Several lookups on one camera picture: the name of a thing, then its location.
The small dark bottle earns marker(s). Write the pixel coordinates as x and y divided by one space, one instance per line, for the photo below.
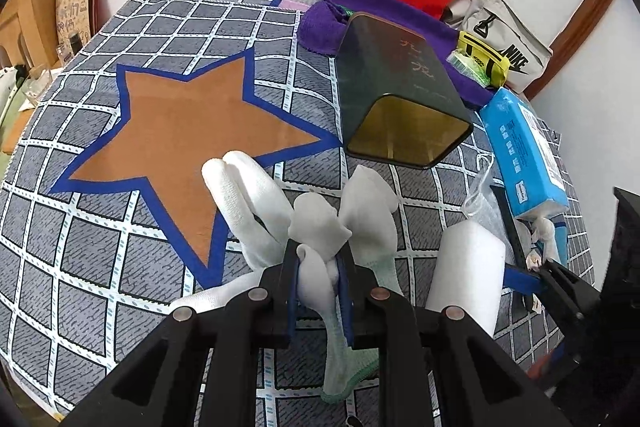
75 44

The wooden headboard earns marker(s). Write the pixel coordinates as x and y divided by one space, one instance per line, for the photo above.
30 12

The grey checkered tablecloth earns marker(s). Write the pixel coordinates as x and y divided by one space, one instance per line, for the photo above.
100 232

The blue tissue pack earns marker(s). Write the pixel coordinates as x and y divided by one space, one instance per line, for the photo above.
525 152

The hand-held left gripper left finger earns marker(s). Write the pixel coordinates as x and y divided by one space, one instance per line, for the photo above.
292 307

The yellow black pouch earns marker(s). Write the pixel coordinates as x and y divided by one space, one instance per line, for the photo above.
487 54

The white foam block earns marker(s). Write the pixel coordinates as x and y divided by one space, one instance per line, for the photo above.
467 267

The clear glass cup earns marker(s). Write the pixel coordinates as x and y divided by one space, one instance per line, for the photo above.
36 84

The clear mesh bag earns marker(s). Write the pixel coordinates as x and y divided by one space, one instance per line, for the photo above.
480 197

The pale green wipes packet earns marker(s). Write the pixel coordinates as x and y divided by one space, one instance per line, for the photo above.
467 67

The purple fabric tray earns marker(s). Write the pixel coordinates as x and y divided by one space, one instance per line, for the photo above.
320 27

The patterned notebook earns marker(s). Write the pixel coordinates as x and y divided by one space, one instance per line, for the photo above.
77 17

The dark green tin box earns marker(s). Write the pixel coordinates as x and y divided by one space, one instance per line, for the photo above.
390 77

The wooden door frame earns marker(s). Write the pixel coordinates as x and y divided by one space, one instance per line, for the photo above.
585 22

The white dotted pillow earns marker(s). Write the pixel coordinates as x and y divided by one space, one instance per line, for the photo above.
7 92

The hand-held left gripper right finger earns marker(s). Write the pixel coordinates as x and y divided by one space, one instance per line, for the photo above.
345 302

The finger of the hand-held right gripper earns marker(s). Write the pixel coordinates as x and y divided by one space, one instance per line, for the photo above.
522 279

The grey waist bag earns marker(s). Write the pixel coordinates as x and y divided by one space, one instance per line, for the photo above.
505 27

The wooden nightstand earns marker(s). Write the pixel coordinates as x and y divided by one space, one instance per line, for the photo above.
17 132

